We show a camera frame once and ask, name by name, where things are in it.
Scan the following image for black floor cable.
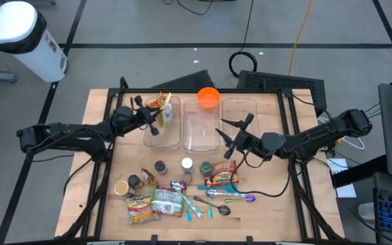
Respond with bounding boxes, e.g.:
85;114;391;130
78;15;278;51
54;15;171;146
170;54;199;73
31;154;76;163
161;0;238;16

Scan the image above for white computer mouse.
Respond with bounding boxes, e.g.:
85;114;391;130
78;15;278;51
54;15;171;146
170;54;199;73
357;202;376;221

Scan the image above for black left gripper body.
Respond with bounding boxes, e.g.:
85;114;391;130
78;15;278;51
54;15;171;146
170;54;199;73
130;107;153;127

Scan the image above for dark grey metal spoon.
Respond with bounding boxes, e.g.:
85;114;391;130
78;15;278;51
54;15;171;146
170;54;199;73
193;195;232;216

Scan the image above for white paper sheet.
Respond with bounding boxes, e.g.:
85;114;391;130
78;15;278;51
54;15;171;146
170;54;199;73
325;158;357;199

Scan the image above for black aluminium rig frame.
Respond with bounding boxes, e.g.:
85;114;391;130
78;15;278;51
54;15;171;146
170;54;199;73
61;76;345;245

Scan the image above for green lid spice jar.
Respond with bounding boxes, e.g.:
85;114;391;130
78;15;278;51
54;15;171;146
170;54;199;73
199;161;213;178

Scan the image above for black lid purple spice jar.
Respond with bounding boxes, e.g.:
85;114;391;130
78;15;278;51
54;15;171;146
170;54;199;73
154;160;168;176

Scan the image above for teal plastic spoon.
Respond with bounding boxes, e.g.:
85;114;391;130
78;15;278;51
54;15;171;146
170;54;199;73
197;184;238;192

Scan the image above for white lid seasoning jar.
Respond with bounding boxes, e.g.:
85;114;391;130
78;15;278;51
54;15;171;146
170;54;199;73
181;157;194;173

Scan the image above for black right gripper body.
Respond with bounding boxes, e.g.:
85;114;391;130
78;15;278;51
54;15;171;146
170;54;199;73
233;131;265;159

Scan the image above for white cable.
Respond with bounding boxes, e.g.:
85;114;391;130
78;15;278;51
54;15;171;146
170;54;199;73
318;115;366;150

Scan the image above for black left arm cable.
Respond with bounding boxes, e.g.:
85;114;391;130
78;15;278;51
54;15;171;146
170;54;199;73
62;154;97;197

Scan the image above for coiled black hanging cable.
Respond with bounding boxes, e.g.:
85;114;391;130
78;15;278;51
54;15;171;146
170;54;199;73
228;0;259;79

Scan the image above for silver spoon white teal handle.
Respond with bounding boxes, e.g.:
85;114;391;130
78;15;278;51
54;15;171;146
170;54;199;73
169;180;204;219

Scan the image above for silver spoon striped iridescent handle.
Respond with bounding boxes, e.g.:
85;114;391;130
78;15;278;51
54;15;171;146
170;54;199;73
206;189;248;199

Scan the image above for white green ramen packet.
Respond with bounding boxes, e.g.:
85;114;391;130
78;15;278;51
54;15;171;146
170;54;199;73
150;186;184;217

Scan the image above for purple spoon green handle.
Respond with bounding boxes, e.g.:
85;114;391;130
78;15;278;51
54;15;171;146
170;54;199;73
223;194;257;204

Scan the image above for white yellow ramen packet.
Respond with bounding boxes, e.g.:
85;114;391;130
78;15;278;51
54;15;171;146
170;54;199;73
157;91;177;129

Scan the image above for yellow Maruchan ramen packet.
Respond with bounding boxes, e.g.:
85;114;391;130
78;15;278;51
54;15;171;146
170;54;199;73
125;193;161;226

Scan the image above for white trash bin black bag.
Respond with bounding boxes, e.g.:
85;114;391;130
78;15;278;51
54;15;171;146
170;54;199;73
0;0;69;84

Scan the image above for black lid orange spice jar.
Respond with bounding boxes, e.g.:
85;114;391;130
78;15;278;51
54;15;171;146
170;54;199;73
127;174;145;191

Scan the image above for brown spice pouch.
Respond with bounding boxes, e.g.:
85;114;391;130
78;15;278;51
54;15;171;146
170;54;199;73
141;168;157;186

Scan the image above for red ramen packet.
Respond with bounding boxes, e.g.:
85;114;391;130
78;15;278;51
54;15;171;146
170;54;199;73
205;160;240;187

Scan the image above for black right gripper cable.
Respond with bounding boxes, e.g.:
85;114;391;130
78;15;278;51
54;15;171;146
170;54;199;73
229;151;294;198

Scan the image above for yellow hanging cable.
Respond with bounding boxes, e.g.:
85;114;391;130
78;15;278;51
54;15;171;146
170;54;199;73
287;0;315;76

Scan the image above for clear plastic bin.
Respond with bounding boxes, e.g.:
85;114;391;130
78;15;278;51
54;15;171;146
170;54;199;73
182;98;221;153
221;97;263;152
143;96;182;150

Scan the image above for orange plastic bowl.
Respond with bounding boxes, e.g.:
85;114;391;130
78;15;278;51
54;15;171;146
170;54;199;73
197;86;222;110

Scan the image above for orange ramen packet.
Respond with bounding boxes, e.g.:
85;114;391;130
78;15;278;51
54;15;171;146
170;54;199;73
144;91;163;110

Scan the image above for tan lid spice jar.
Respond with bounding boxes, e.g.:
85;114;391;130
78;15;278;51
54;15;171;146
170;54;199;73
114;180;135;198

